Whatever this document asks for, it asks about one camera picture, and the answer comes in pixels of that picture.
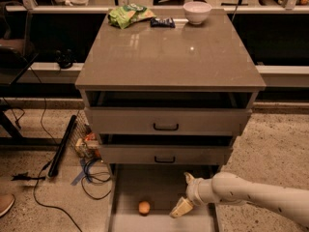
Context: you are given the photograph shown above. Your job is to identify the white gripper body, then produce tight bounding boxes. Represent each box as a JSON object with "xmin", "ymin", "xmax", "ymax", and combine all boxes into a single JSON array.
[{"xmin": 186, "ymin": 178, "xmax": 212, "ymax": 206}]

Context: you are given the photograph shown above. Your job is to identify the orange fruit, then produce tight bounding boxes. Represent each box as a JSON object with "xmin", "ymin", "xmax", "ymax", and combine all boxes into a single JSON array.
[{"xmin": 138, "ymin": 201, "xmax": 151, "ymax": 216}]

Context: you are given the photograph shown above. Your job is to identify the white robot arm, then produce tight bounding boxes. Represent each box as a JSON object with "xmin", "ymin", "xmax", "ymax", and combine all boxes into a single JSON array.
[{"xmin": 170, "ymin": 172, "xmax": 309, "ymax": 227}]

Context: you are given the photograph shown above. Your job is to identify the open bottom drawer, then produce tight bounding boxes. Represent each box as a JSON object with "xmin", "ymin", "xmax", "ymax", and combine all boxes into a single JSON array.
[{"xmin": 108, "ymin": 164, "xmax": 219, "ymax": 232}]

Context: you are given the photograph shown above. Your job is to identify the grey drawer cabinet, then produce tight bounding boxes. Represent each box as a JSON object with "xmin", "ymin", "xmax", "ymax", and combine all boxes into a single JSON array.
[{"xmin": 74, "ymin": 8, "xmax": 267, "ymax": 166}]

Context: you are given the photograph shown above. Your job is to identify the black bar on floor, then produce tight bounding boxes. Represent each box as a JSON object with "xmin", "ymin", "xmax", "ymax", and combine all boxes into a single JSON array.
[{"xmin": 47, "ymin": 115, "xmax": 77, "ymax": 178}]

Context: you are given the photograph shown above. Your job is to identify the dark blue snack packet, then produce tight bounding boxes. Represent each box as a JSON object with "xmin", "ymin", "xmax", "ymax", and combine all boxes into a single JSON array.
[{"xmin": 150, "ymin": 17, "xmax": 175, "ymax": 28}]

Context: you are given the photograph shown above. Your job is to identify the white bowl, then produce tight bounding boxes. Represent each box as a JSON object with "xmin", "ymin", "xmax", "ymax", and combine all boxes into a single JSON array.
[{"xmin": 183, "ymin": 1, "xmax": 212, "ymax": 24}]

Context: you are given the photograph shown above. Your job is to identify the black headphones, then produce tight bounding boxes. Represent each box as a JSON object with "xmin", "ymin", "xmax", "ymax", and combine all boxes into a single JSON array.
[{"xmin": 55, "ymin": 49, "xmax": 75, "ymax": 70}]

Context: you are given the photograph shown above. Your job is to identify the green snack bag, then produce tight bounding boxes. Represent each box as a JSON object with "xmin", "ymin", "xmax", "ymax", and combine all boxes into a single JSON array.
[{"xmin": 108, "ymin": 3, "xmax": 155, "ymax": 29}]

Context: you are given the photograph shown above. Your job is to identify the brown shoe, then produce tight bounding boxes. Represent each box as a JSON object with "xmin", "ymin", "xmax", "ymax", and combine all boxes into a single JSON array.
[{"xmin": 0, "ymin": 193, "xmax": 15, "ymax": 217}]

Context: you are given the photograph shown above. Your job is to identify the dark chair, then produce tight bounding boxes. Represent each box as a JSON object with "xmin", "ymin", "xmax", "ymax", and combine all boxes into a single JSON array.
[{"xmin": 0, "ymin": 1, "xmax": 38, "ymax": 86}]

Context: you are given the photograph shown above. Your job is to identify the middle drawer with handle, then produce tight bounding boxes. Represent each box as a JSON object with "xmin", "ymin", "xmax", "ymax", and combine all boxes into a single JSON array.
[{"xmin": 99, "ymin": 145, "xmax": 233, "ymax": 165}]

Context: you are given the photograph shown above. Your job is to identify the drawer with handle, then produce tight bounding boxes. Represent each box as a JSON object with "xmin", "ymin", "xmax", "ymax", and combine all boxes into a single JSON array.
[
  {"xmin": 99, "ymin": 145, "xmax": 233, "ymax": 165},
  {"xmin": 85, "ymin": 107, "xmax": 251, "ymax": 136}
]

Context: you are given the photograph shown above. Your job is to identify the top drawer with handle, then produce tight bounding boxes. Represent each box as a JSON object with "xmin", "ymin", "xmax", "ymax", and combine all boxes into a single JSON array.
[{"xmin": 85, "ymin": 107, "xmax": 251, "ymax": 136}]

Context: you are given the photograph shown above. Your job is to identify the blue coiled cable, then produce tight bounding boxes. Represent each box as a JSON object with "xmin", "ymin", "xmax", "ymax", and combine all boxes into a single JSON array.
[{"xmin": 80, "ymin": 158, "xmax": 113, "ymax": 201}]

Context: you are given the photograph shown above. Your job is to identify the wire basket with items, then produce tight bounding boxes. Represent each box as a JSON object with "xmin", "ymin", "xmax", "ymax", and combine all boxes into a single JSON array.
[{"xmin": 69, "ymin": 110, "xmax": 100, "ymax": 159}]

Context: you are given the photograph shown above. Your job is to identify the black floor cable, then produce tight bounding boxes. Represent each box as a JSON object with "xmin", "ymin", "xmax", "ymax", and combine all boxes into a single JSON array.
[{"xmin": 11, "ymin": 65, "xmax": 84, "ymax": 232}]

